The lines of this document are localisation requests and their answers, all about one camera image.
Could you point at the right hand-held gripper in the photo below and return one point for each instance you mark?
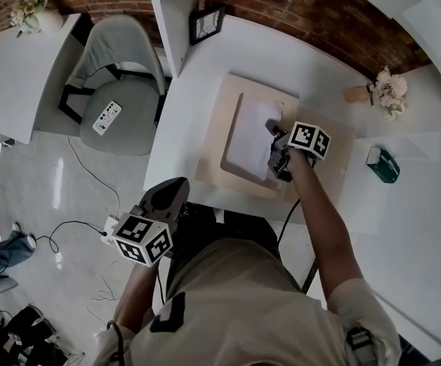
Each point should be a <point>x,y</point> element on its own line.
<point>307,137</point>

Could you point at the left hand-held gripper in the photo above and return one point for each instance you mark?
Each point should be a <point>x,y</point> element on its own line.
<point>144,238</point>

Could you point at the white sheet of paper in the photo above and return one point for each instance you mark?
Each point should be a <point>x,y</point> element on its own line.
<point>247,135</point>

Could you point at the person's left forearm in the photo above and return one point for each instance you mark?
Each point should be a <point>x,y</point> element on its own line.
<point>136,296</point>

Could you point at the person's right forearm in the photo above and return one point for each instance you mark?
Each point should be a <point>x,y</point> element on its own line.
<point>319,219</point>

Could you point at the white power strip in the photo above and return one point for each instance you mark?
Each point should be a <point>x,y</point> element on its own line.
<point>110,228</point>

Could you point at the beige paper tray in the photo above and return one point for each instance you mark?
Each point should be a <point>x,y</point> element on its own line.
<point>235,170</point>

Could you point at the large beige desk mat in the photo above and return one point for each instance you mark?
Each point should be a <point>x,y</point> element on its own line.
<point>330,174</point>

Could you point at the black seat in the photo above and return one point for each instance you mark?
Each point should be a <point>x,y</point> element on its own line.
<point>239,225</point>

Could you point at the grey upholstered chair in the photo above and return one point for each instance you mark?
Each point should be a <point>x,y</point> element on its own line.
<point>128,128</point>

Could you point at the green box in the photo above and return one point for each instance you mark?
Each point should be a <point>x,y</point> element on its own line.
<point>383,165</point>

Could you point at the person's beige shirt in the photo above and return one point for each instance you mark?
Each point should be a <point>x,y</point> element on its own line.
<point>243,311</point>

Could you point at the pale flowers in wooden vase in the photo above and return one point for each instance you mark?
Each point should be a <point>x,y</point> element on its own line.
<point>389,92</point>

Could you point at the white remote control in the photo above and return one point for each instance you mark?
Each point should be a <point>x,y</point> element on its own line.
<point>107,117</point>

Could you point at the white shelf panel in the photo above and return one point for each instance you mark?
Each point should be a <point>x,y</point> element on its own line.
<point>174,21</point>

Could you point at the black bag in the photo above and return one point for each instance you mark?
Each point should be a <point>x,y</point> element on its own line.
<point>22,334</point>

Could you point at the white side table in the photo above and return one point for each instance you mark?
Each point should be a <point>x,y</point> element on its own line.
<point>14,78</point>

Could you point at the white vase with flowers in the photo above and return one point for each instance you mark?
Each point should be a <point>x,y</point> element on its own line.
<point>33,10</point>

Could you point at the black picture frame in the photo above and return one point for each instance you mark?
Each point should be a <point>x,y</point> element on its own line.
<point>206,25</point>

